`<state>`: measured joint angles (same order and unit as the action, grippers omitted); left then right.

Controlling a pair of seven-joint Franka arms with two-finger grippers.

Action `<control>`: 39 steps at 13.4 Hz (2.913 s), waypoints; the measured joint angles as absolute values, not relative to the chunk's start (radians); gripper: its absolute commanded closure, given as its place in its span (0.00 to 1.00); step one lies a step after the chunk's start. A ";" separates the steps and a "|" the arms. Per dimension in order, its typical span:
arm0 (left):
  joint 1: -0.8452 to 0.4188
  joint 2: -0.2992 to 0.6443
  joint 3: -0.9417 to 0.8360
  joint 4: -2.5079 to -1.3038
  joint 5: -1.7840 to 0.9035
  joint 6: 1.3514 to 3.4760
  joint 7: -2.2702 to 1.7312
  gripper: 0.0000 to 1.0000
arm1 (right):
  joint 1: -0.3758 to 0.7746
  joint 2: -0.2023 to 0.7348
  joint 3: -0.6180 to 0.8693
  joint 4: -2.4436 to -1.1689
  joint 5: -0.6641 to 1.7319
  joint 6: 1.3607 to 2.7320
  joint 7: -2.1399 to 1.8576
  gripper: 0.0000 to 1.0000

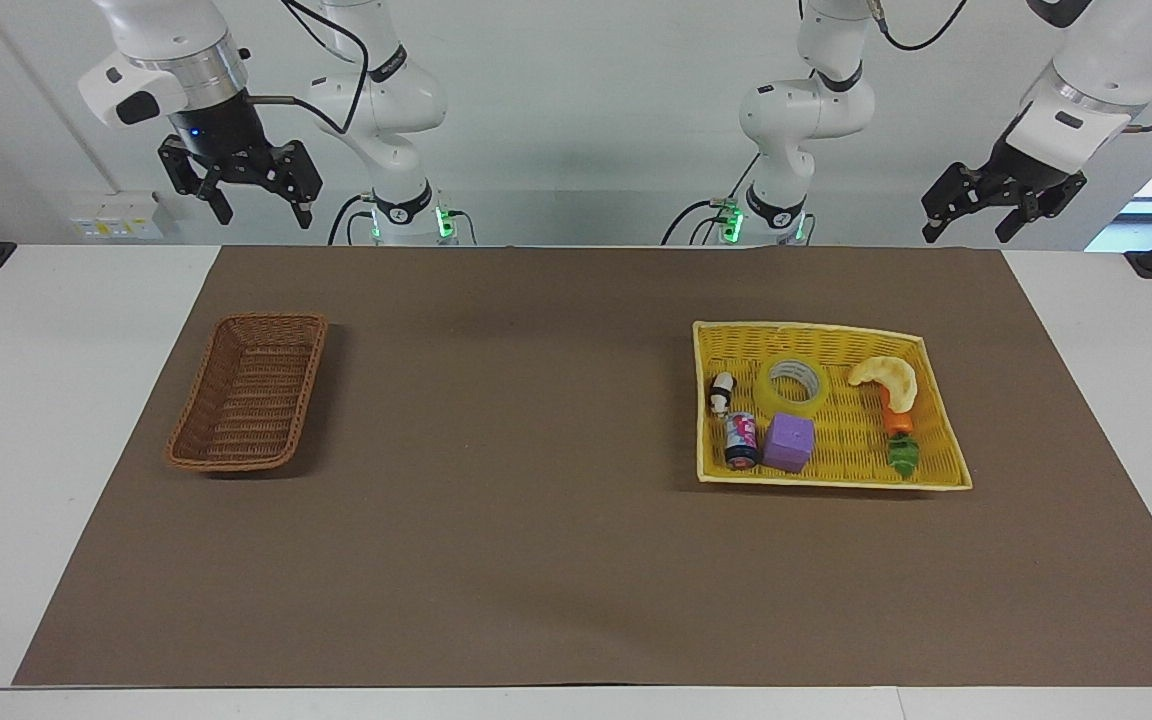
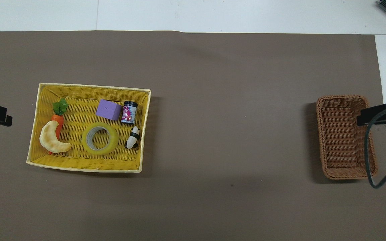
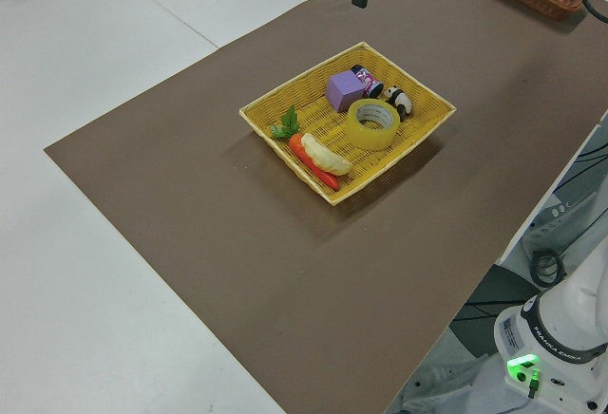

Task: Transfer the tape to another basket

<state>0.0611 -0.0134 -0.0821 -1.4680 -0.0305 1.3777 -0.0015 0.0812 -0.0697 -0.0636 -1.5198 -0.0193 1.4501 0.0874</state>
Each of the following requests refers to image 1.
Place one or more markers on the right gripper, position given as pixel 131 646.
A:
pixel 221 125

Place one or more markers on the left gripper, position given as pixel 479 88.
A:
pixel 1036 168

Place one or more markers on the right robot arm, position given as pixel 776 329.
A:
pixel 391 100

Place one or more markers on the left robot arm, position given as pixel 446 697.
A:
pixel 796 110

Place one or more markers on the brown wicker basket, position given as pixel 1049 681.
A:
pixel 251 395

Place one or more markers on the yellow plastic basket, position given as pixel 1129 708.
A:
pixel 851 440

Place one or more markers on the clear tape roll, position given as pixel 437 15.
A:
pixel 771 395

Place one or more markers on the pale yellow croissant toy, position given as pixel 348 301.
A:
pixel 894 378

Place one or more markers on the orange toy carrot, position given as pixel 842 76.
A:
pixel 900 420

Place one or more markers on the purple cube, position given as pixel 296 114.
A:
pixel 789 442

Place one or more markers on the small printed can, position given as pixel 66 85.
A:
pixel 741 440

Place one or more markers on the white wall socket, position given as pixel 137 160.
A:
pixel 116 218

